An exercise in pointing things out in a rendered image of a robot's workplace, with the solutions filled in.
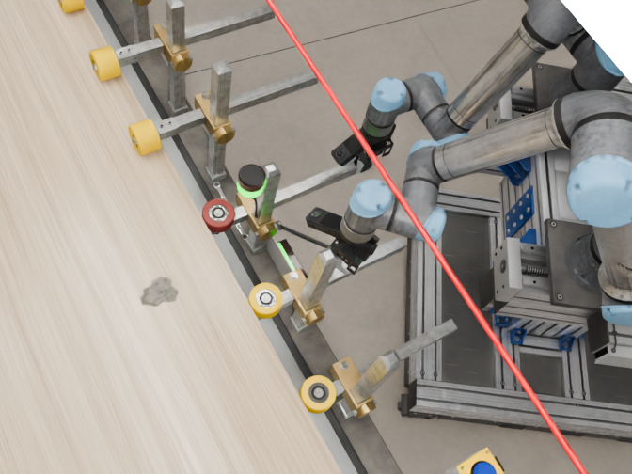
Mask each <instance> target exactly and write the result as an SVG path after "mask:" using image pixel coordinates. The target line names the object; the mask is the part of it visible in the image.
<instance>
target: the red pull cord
mask: <svg viewBox="0 0 632 474"><path fill-rule="evenodd" d="M265 1H266V2H267V4H268V5H269V7H270V8H271V10H272V11H273V12H274V13H275V15H276V17H277V18H278V20H279V21H280V23H281V24H282V26H283V27H284V29H285V30H286V32H287V33H288V35H289V36H290V38H291V39H292V41H293V43H294V44H295V46H296V47H297V49H298V50H299V52H300V53H301V55H302V56H303V58H304V59H305V60H306V61H307V63H308V65H309V66H310V68H311V69H312V71H313V72H314V74H315V75H316V77H317V78H318V80H319V81H320V83H321V84H322V86H323V88H324V90H325V91H326V93H327V94H328V96H329V97H330V99H331V100H332V102H333V103H334V105H335V106H336V107H337V108H338V110H339V111H340V113H341V115H342V116H343V118H344V119H345V121H346V122H347V124H348V125H349V127H350V128H351V130H352V131H353V133H354V134H355V136H356V138H357V139H358V141H359V142H360V144H361V145H362V147H363V148H364V150H365V151H366V152H367V153H368V155H369V156H370V158H371V160H372V161H373V163H374V164H375V166H376V167H377V169H378V170H379V172H380V173H381V175H382V176H383V178H384V179H385V181H386V182H387V184H388V186H389V187H390V189H391V190H392V192H393V193H394V195H395V196H396V198H397V199H398V200H399V201H400V203H401V204H402V206H403V208H404V209H405V211H406V212H407V214H408V215H409V217H410V218H411V220H412V221H413V223H414V224H415V226H416V227H417V229H418V230H419V232H420V234H421V236H422V237H423V239H424V240H425V242H426V243H427V245H428V246H429V247H430V248H431V250H432V251H433V253H434V255H435V256H436V258H437V259H438V261H439V262H440V264H441V265H442V267H443V268H444V270H445V271H446V273H447V274H448V276H449V277H450V279H451V281H452V282H453V284H454V285H455V287H456V288H457V290H458V291H459V293H460V294H461V295H462V296H463V298H464V299H465V301H466V303H467V304H468V306H469V307H470V309H471V310H472V312H473V313H474V315H475V316H476V318H477V319H478V321H479V322H480V324H481V325H482V327H483V329H484V330H485V332H486V333H487V335H488V336H489V338H490V339H491V341H492V342H493V343H494V344H495V346H496V347H497V349H498V351H499V352H500V354H501V355H502V357H503V358H504V360H505V361H506V363H507V364H508V366H509V367H510V369H511V370H512V372H513V374H514V375H515V377H516V378H517V380H518V382H519V383H520V385H521V386H522V388H523V389H524V390H525V391H526V393H527V394H528V396H529V398H530V399H531V401H532V402H533V404H534V405H535V407H536V408H537V410H538V411H539V413H540V414H541V416H542V417H543V419H544V420H545V422H546V424H547V425H548V427H549V428H550V430H551V431H552V433H553V434H554V436H556V438H557V439H558V441H559V442H560V444H561V446H562V447H563V449H564V450H565V452H566V453H567V455H568V456H569V458H570V459H571V461H572V462H573V464H574V465H575V467H576V468H577V470H578V472H579V473H580V474H589V473H588V472H587V470H586V469H585V467H584V466H583V465H582V464H581V462H580V461H579V459H578V458H577V456H576V454H575V453H574V451H573V450H572V448H571V447H570V445H569V444H568V442H567V441H566V439H565V438H564V437H563V435H562V434H561V432H560V430H559V429H558V427H557V426H556V424H555V423H554V421H553V420H552V418H551V417H550V416H549V415H548V413H547V412H546V410H545V408H544V407H543V405H542V404H541V402H540V401H539V399H538V398H537V396H536V395H535V393H534V392H533V390H532V389H531V387H530V386H529V384H528V382H527V381H526V379H525V378H524V376H523V375H522V373H521V372H520V370H519V369H518V368H517V367H516V365H515V364H514V362H513V360H512V359H511V357H510V356H509V354H508V353H507V351H506V350H505V348H504V347H503V345H502V344H501V342H500V341H499V339H498V337H497V336H496V334H495V333H494V331H493V330H492V328H491V327H490V325H489V324H488V322H487V321H486V320H485V319H484V317H483V316H482V314H481V312H480V311H479V309H478V308H477V306H476V305H475V303H474V302H473V300H472V299H471V297H470V296H469V294H468V293H467V291H466V289H465V288H464V286H463V285H462V284H461V282H460V281H459V279H458V278H457V276H456V275H455V274H454V273H453V271H452V270H451V268H450V266H449V265H448V263H447V262H446V260H445V259H444V257H443V256H442V254H441V253H440V251H439V250H438V248H437V247H436V245H435V243H434V242H433V240H432V239H431V237H430V236H429V234H428V233H427V231H426V230H425V228H424V227H423V226H422V225H421V223H420V222H419V220H418V218H417V217H416V215H415V214H414V212H413V211H412V209H411V208H410V206H409V205H408V203H407V202H406V200H405V199H404V197H403V195H402V194H401V192H400V191H399V189H398V188H397V186H396V185H395V183H394V182H393V180H392V179H391V178H390V177H389V175H388V174H387V172H386V170H385V169H384V167H383V166H382V164H381V163H380V161H379V160H378V158H377V157H376V155H375V154H374V152H373V151H372V149H371V147H370V146H369V144H368V143H367V141H366V140H365V138H364V137H363V135H362V134H361V132H360V131H359V130H358V129H357V128H356V126H355V124H354V123H353V121H352V120H351V118H350V117H349V115H348V114H347V112H346V111H345V109H344V108H343V106H342V105H341V103H340V101H339V100H338V98H337V97H336V95H335V94H334V92H333V91H332V89H331V88H330V86H329V85H328V84H327V82H326V81H325V80H324V78H323V76H322V75H321V73H320V72H319V70H318V69H317V67H316V66H315V64H314V63H313V61H312V60H311V58H310V57H309V55H308V53H307V52H306V50H305V49H304V47H303V46H302V44H301V43H300V41H299V40H298V38H297V37H296V36H295V35H294V33H293V31H292V30H291V28H290V27H289V25H288V24H287V22H286V21H285V19H284V18H283V16H282V15H281V13H280V12H279V10H278V9H277V7H276V5H275V4H274V2H273V1H272V0H265Z"/></svg>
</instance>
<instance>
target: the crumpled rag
mask: <svg viewBox="0 0 632 474"><path fill-rule="evenodd" d="M171 283H172V279H171V278H169V277H161V276H159V277H157V278H155V279H154V280H152V281H151V285H150V286H149V287H148V288H146V289H144V290H143V294H142V295H141V296H140V297H139V298H140V300H141V303H142V304H143V305H144V304H145V305H152V306H156V307H157V306H158V305H159V304H161V303H163V302H169V303H171V302H174V301H176V300H177V295H178V293H179V291H178V289H176V288H174V287H171V285H170V284H171Z"/></svg>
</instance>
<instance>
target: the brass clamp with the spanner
mask: <svg viewBox="0 0 632 474"><path fill-rule="evenodd" d="M236 203H237V205H238V207H240V206H243V207H244V208H245V211H246V213H247V220H246V222H247V223H248V225H249V227H250V228H251V229H252V231H253V233H254V235H255V237H256V238H259V239H260V240H261V241H266V240H269V239H271V238H272V237H274V236H275V235H276V234H277V229H276V228H275V226H274V223H275V221H274V219H273V217H272V216H271V220H269V221H267V222H265V223H262V224H260V225H258V223H257V221H256V219H255V218H254V216H253V214H252V213H253V207H254V199H252V198H250V197H245V196H243V195H242V194H241V193H240V192H238V193H237V195H236Z"/></svg>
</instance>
